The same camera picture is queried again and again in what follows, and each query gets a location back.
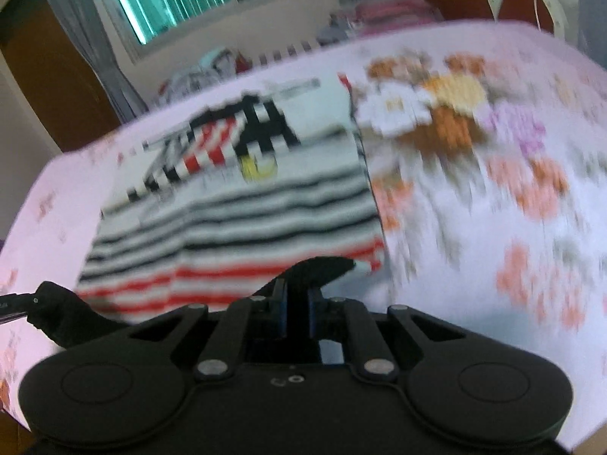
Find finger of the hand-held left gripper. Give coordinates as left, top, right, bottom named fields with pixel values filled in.
left=0, top=294, right=39, bottom=318

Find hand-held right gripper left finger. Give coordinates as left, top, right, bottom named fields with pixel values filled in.
left=126, top=279, right=288, bottom=381

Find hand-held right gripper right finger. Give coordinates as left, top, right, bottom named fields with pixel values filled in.
left=307, top=287, right=471, bottom=383

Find striped knit sweater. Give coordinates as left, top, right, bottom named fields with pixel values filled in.
left=28, top=78, right=387, bottom=349

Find pile of grey clothes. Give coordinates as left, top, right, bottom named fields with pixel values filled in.
left=159, top=47, right=248, bottom=101

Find pink floral bed sheet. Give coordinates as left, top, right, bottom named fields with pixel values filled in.
left=0, top=19, right=607, bottom=451

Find brown wooden door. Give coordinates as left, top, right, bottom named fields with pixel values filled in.
left=0, top=0, right=120, bottom=153

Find grey striped cloth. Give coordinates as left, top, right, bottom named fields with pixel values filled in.
left=251, top=38, right=324, bottom=68

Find stack of folded bedding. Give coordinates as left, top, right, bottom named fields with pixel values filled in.
left=317, top=0, right=445, bottom=44

